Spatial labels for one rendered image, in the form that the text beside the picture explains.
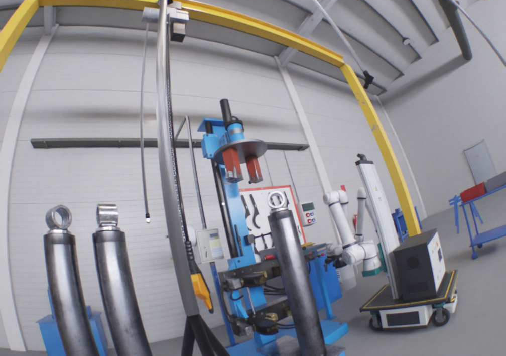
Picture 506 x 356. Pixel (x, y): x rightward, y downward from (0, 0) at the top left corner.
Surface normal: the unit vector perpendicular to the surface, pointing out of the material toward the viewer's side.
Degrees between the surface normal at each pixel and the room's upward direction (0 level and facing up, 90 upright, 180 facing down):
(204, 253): 90
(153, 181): 90
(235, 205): 90
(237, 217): 90
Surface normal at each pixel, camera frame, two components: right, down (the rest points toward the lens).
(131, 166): 0.49, -0.40
